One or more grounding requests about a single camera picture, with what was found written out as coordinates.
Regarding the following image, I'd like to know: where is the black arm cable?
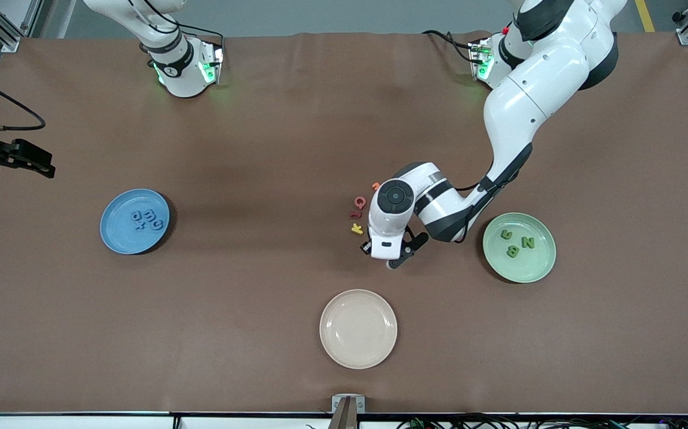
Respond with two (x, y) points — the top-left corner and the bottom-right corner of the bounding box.
(0, 67), (47, 132)
(453, 179), (494, 194)

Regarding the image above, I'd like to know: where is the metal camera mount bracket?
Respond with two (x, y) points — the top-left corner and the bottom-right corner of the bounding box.
(327, 394), (366, 429)

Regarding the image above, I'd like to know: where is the black cable bundle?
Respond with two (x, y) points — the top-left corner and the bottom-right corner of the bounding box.
(395, 413), (688, 429)

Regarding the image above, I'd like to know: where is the beige plate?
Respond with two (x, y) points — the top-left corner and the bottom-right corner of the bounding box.
(320, 289), (398, 369)

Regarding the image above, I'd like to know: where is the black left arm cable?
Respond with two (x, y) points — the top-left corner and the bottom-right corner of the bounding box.
(453, 179), (494, 194)

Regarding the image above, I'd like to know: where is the brown table cover sheet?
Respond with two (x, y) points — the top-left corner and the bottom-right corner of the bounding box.
(0, 31), (688, 415)

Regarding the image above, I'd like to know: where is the green plate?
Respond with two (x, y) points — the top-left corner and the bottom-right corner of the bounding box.
(482, 213), (557, 284)

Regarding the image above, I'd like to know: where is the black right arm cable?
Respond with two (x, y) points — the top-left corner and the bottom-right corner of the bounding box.
(0, 67), (47, 132)

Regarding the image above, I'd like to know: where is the blue plate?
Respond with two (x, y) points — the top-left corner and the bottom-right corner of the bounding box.
(100, 189), (171, 255)

